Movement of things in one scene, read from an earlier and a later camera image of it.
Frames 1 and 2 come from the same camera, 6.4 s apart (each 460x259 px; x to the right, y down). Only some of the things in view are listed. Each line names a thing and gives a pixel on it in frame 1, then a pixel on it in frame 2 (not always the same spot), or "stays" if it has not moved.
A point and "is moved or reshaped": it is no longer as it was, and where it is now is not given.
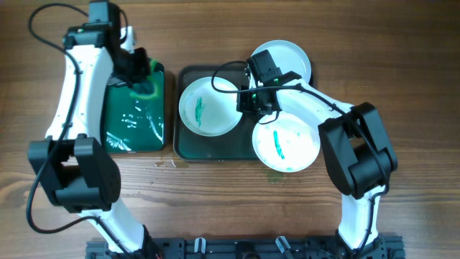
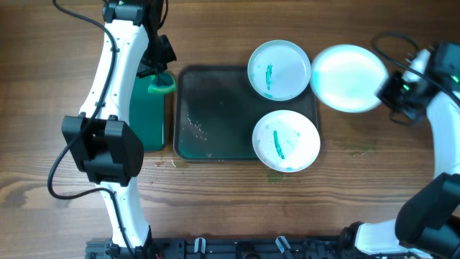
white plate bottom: x=285 y=143 stays
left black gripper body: x=132 y=67 to x=157 y=52
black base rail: x=249 y=247 stays
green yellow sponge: x=150 y=89 is moved or reshaped
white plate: x=207 y=111 to x=346 y=78
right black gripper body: x=251 y=101 to x=397 y=95
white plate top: x=288 y=57 stays
